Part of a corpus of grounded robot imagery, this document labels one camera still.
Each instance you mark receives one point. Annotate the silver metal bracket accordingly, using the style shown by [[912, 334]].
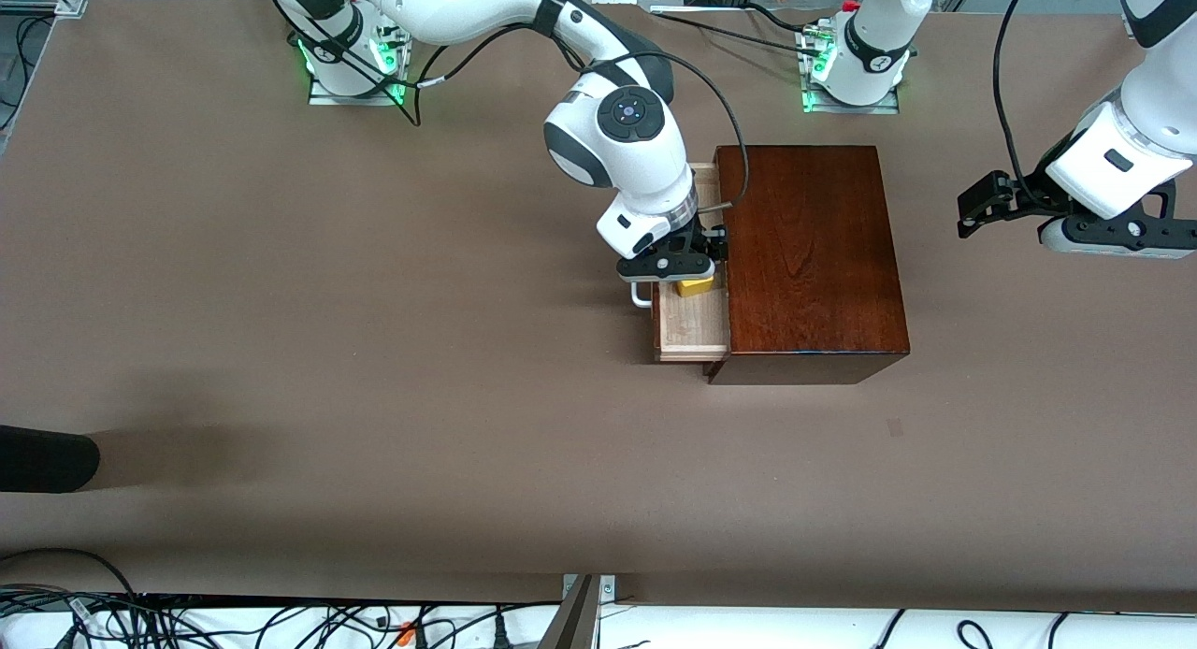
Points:
[[608, 588]]

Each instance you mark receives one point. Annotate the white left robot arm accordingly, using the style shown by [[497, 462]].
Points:
[[1150, 135]]

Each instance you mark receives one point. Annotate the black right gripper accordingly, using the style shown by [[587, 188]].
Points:
[[703, 238]]

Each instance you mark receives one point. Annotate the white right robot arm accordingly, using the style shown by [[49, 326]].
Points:
[[627, 153]]

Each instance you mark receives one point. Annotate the dark brown wooden cabinet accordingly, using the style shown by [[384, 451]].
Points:
[[814, 256]]

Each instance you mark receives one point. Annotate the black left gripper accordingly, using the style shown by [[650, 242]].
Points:
[[1027, 194]]

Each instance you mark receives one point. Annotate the yellow cube block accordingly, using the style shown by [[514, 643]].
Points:
[[694, 287]]

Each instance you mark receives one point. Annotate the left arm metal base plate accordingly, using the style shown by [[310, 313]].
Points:
[[851, 108]]

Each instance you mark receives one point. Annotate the grey metal bar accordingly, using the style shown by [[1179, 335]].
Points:
[[572, 621]]

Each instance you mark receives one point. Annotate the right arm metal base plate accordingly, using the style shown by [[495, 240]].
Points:
[[355, 99]]

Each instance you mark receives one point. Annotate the black rounded object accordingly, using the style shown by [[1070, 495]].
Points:
[[42, 459]]

